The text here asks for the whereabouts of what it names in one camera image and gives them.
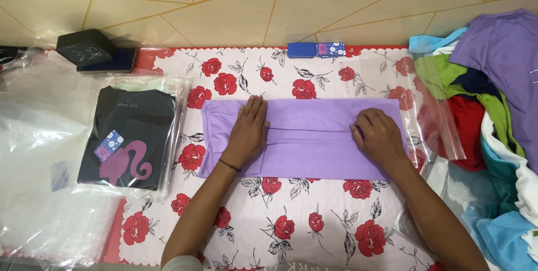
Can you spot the person's left hand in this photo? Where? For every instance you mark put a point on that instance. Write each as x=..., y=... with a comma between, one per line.
x=248, y=134

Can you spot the person's right hand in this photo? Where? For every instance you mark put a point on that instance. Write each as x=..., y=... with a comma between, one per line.
x=380, y=138

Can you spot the purple t-shirt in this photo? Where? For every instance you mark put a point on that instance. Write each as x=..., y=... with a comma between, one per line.
x=311, y=141

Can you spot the black thread wristband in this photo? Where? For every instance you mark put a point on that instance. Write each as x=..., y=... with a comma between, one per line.
x=230, y=165

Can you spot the clear plastic bag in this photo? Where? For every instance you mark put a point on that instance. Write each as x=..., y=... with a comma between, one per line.
x=439, y=111

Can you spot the stack of plain blue cards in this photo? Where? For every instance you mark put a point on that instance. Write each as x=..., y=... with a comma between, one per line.
x=301, y=50

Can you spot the stack of floral blue cards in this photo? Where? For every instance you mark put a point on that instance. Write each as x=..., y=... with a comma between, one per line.
x=331, y=49

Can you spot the white cloth with red roses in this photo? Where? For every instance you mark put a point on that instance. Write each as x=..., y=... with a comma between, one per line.
x=294, y=229

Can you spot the stack of bagged shirts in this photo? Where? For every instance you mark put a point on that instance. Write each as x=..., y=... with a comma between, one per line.
x=132, y=136

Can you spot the heap of colourful clothes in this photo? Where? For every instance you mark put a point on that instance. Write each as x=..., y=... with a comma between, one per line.
x=504, y=94

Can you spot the blue floral tag card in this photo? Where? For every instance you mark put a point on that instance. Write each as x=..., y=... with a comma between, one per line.
x=109, y=145

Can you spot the dark blue phone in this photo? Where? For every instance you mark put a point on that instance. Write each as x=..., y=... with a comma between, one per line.
x=120, y=62

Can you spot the black digital clock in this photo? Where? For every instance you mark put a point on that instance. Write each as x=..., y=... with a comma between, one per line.
x=86, y=48

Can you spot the pile of clear plastic bags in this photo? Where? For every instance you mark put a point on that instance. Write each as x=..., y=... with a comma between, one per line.
x=38, y=145

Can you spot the black plastic object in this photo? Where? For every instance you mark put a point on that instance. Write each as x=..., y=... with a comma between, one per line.
x=17, y=51

